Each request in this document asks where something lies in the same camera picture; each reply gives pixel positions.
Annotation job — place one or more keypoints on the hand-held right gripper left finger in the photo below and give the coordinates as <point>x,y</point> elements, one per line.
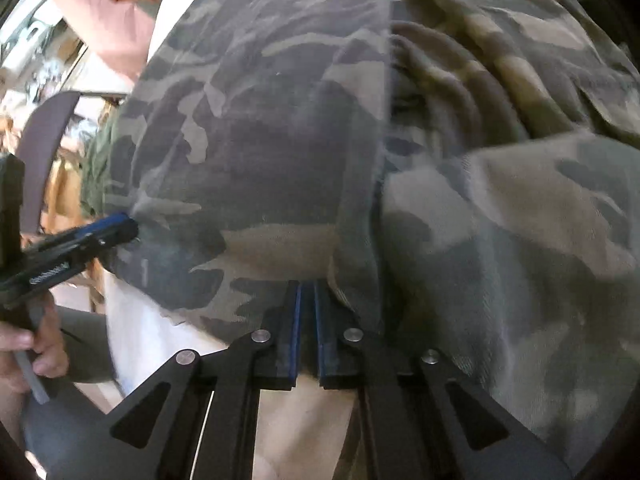
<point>296,340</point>

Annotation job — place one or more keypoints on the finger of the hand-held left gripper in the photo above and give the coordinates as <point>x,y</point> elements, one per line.
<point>110,227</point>

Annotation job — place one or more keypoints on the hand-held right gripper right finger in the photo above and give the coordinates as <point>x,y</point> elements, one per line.
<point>321,340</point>

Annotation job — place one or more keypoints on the camouflage pants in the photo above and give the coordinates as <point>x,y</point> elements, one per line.
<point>275,135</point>

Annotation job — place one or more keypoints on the person's left hand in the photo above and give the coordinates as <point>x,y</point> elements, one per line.
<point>45,345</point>

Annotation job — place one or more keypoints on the wooden chair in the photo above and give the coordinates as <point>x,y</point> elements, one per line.
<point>65,195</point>

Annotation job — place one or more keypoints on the green blanket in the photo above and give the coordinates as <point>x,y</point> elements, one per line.
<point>97,160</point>

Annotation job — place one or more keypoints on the white bear-print bed sheet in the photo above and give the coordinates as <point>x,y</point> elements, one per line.
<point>140,330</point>

